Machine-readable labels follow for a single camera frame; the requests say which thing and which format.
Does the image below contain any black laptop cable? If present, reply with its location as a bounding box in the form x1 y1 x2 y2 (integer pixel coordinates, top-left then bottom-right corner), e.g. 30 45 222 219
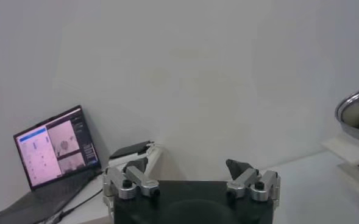
43 187 104 224

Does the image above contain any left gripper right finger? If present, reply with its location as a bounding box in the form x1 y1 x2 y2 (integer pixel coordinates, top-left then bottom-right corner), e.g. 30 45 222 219
226 158 282 202

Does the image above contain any flat white box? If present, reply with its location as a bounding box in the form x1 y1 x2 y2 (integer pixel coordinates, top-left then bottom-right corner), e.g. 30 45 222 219
107 145 163 169

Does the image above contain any perforated stainless steel steamer basket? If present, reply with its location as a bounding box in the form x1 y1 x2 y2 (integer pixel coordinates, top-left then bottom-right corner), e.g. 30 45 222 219
334 85 359 144

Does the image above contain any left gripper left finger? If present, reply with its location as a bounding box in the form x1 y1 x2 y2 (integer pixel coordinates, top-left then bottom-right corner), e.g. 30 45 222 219
102 156 160 200

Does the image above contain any white steamed baozi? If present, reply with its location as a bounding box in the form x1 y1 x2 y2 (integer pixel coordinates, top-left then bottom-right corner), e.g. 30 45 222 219
342 100 359 128

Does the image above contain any white side table with laptop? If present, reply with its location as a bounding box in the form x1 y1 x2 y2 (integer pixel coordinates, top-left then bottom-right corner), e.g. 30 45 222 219
54 145 165 224

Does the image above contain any black laptop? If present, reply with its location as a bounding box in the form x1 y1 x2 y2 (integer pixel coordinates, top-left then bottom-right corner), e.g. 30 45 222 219
0 105 104 224

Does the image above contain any black smartphone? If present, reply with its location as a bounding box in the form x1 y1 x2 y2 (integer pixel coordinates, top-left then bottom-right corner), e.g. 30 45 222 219
108 140 154 159

